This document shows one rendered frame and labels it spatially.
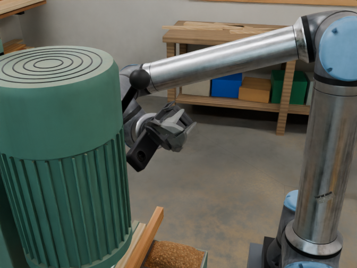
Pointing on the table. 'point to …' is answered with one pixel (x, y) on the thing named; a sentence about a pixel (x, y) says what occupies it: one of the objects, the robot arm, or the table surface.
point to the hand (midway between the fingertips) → (178, 134)
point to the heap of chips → (173, 256)
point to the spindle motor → (65, 156)
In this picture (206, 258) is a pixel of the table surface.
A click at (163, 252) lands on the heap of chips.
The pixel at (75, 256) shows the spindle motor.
